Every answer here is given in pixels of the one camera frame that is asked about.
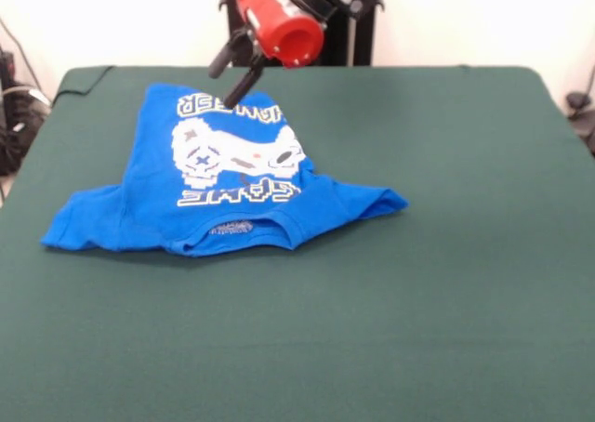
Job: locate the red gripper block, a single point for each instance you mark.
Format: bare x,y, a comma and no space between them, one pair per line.
274,27

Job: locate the blue printed t-shirt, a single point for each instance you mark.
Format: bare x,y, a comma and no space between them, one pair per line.
149,208

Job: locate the small black box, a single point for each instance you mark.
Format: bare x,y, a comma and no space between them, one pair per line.
7,69

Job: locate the dark green table cloth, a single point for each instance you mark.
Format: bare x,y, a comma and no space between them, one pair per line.
372,301

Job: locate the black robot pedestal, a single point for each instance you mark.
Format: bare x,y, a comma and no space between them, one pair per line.
358,41

